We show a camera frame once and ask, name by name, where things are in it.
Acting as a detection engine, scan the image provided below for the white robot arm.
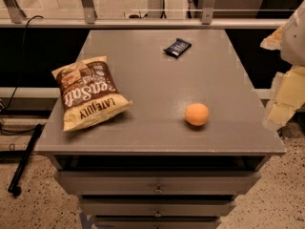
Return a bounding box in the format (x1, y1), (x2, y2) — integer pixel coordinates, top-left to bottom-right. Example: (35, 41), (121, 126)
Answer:
(260, 1), (305, 131)

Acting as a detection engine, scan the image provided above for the orange fruit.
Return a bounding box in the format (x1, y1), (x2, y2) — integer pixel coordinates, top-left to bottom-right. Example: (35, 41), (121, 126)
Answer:
(185, 103), (209, 126)

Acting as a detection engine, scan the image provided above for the grey drawer cabinet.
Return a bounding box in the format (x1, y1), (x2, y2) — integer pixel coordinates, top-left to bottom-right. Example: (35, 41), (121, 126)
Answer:
(34, 29), (287, 229)

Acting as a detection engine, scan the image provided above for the dark blue snack wrapper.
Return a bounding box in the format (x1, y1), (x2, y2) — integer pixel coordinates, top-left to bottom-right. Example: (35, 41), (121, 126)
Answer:
(164, 38), (192, 59)

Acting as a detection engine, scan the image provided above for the Late July chips bag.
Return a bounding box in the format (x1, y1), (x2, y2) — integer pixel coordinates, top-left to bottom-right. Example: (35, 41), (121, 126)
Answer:
(52, 56), (132, 132)

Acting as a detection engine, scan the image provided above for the middle grey drawer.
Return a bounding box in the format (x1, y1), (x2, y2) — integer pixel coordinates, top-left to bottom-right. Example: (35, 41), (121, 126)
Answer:
(80, 198), (236, 217)

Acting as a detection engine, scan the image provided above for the grey drawer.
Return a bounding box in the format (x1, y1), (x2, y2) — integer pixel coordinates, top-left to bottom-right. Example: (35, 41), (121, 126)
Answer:
(94, 218), (221, 229)
(80, 198), (236, 217)
(54, 171), (260, 196)

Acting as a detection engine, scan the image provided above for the top grey drawer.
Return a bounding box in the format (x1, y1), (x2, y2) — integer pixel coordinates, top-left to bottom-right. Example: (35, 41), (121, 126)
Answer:
(54, 171), (260, 196)

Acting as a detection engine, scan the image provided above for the bottom grey drawer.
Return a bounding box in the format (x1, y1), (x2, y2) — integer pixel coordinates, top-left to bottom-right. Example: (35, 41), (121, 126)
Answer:
(94, 218), (221, 229)

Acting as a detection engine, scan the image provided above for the black pole on floor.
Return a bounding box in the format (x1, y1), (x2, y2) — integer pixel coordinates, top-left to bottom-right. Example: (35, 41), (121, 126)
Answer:
(8, 124), (43, 198)

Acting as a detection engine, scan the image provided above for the black cable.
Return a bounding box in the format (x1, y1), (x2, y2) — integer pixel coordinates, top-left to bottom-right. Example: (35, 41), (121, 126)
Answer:
(0, 14), (45, 136)

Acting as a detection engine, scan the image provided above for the metal railing frame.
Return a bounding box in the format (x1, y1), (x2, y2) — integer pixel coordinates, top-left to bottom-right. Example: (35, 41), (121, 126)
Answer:
(0, 0), (286, 29)

